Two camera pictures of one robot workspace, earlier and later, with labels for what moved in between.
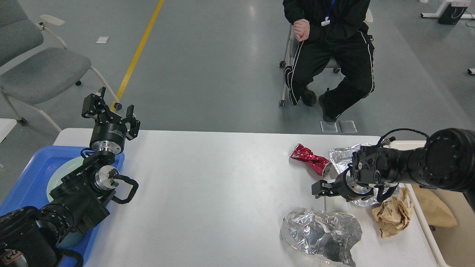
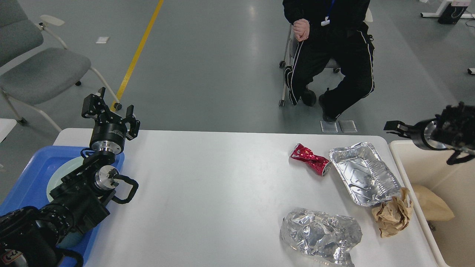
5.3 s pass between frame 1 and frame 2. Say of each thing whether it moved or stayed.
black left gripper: stayed
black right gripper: moved
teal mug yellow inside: stayed
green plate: stayed
